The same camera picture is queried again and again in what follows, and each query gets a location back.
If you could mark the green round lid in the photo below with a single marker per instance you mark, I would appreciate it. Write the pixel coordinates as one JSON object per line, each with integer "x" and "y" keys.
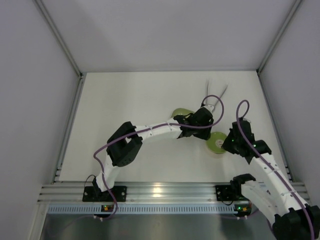
{"x": 215, "y": 142}

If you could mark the slotted cable duct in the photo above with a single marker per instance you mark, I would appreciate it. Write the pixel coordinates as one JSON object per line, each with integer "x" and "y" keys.
{"x": 126, "y": 209}

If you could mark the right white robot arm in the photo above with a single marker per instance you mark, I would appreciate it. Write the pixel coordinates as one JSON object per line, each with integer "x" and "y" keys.
{"x": 290, "y": 216}

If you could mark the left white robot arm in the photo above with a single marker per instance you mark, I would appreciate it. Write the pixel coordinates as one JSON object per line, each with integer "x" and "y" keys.
{"x": 123, "y": 146}

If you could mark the metal tongs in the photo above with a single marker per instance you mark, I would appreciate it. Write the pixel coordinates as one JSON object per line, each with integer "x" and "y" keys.
{"x": 213, "y": 87}

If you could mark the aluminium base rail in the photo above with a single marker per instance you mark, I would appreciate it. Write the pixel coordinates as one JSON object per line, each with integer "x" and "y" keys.
{"x": 137, "y": 192}

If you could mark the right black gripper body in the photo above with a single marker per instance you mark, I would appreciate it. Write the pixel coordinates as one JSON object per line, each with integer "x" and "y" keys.
{"x": 230, "y": 144}

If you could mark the steel bowl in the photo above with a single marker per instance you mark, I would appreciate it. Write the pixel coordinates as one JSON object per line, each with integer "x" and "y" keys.
{"x": 214, "y": 155}

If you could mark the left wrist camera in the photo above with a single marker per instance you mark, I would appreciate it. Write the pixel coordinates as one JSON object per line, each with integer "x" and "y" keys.
{"x": 210, "y": 107}

